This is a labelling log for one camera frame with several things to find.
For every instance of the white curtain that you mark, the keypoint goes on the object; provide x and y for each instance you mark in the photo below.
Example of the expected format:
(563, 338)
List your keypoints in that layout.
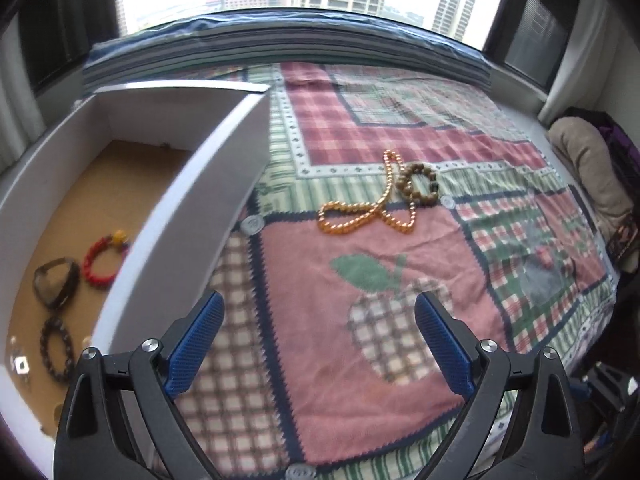
(580, 60)
(20, 110)

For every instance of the slim high-rise building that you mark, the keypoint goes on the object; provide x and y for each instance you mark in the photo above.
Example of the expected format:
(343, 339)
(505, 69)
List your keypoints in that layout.
(455, 7)

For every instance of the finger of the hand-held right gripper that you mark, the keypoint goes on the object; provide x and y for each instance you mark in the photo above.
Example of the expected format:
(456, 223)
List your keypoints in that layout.
(607, 385)

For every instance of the white box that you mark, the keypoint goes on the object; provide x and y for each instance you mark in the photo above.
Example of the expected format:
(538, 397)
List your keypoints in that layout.
(200, 185)

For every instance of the patchwork plaid blanket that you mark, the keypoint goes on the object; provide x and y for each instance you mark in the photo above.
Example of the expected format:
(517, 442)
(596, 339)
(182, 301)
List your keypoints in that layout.
(310, 280)

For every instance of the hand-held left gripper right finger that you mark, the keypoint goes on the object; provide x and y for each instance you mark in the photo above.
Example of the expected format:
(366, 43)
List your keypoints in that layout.
(445, 350)

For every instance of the beige cloth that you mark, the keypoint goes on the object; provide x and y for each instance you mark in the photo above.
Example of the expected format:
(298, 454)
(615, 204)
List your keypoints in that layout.
(580, 160)

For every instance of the blue striped bedding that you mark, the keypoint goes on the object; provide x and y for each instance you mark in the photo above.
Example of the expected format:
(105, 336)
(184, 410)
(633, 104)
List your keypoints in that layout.
(300, 35)

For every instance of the dark translucent bangle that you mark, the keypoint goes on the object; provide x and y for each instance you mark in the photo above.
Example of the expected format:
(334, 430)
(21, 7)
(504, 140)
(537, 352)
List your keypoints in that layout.
(50, 285)

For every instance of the window screen panel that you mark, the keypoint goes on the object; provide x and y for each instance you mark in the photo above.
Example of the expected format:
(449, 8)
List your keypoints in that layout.
(537, 35)

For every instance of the purple cloth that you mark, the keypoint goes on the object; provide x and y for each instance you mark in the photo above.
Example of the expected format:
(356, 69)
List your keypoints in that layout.
(625, 145)

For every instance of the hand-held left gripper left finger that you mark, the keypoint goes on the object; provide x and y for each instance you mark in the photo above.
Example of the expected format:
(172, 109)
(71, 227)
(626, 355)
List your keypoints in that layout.
(192, 355)

